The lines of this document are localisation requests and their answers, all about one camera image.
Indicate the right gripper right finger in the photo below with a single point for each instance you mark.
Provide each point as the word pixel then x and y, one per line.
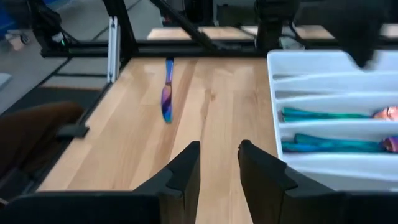
pixel 267 193

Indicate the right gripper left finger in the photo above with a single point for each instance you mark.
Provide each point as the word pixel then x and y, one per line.
pixel 180 199

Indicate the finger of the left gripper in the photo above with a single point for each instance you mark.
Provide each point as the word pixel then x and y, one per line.
pixel 362 49

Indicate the white plastic cutlery tray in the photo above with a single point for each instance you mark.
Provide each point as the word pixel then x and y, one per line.
pixel 326 84

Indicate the iridescent rainbow spoon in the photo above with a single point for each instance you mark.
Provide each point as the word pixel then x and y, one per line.
pixel 326 117
pixel 388 113
pixel 311 112

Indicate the iridescent rainbow knife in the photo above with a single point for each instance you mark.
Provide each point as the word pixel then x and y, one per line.
pixel 167 99

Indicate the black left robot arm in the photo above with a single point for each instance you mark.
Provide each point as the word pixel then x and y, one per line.
pixel 273 25

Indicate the brown seat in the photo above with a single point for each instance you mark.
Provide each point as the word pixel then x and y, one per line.
pixel 31 130

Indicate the black device with green light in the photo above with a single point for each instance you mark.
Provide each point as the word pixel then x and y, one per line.
pixel 49 28

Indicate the silver aluminium post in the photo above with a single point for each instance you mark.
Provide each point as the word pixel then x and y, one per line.
pixel 113 49

